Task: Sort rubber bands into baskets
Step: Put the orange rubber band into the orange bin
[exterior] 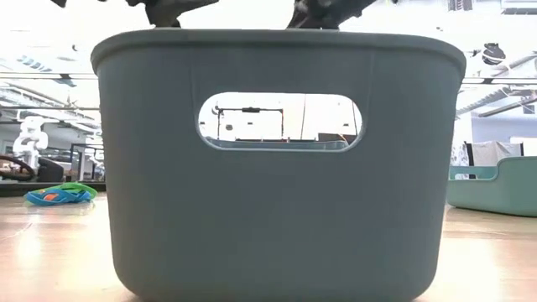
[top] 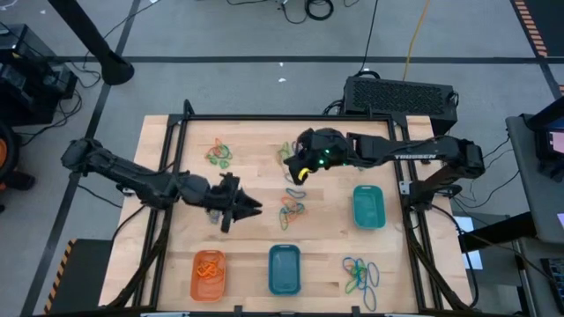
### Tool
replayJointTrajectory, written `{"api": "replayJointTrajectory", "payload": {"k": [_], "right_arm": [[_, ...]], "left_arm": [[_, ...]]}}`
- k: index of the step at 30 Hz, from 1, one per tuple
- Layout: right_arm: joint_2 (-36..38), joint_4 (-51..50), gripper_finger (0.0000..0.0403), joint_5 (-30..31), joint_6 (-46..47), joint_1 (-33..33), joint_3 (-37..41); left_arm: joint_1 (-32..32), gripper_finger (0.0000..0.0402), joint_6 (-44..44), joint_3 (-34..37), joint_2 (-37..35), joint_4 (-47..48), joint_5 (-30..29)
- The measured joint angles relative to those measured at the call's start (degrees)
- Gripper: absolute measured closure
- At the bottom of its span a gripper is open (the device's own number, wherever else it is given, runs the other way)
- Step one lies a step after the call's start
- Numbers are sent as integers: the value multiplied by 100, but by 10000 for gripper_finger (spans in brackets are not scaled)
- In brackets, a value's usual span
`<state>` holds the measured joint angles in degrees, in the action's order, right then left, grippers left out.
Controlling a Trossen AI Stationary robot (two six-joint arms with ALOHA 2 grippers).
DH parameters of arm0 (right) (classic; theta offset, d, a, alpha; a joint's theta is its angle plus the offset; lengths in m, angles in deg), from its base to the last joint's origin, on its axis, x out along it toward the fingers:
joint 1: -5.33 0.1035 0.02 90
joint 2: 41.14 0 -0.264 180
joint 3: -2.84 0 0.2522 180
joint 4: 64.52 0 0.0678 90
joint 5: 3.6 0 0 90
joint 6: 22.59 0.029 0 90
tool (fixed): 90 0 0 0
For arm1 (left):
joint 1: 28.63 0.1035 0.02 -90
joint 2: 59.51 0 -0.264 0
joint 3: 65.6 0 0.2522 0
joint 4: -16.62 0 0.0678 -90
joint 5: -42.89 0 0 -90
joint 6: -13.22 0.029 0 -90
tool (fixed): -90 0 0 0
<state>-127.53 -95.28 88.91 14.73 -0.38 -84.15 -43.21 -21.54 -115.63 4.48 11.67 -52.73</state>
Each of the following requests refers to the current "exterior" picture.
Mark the orange rubber band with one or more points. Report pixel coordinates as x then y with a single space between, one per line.
50 196

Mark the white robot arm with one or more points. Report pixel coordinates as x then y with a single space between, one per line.
29 138

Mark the green rubber band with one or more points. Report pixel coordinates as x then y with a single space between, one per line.
79 189

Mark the blue rubber band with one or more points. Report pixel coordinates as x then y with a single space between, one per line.
58 201

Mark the black computer case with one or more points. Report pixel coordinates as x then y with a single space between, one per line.
331 137

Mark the black seat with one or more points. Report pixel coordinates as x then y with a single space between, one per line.
50 170

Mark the dark teal plastic basket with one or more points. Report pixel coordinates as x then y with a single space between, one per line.
268 209

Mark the black curved tube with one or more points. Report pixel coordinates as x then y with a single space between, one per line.
17 158

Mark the white draped cloth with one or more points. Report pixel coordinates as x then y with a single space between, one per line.
497 153

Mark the light teal plastic basket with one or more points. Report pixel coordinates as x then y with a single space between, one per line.
503 193

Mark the black distant rig frame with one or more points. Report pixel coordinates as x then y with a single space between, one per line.
250 110

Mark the black metal cart frame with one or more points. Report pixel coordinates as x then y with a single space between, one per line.
72 161

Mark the black dome camera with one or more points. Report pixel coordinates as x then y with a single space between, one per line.
493 53

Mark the black post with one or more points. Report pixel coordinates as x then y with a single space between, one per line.
468 159

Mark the black metal table frame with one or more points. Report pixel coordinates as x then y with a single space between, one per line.
12 189

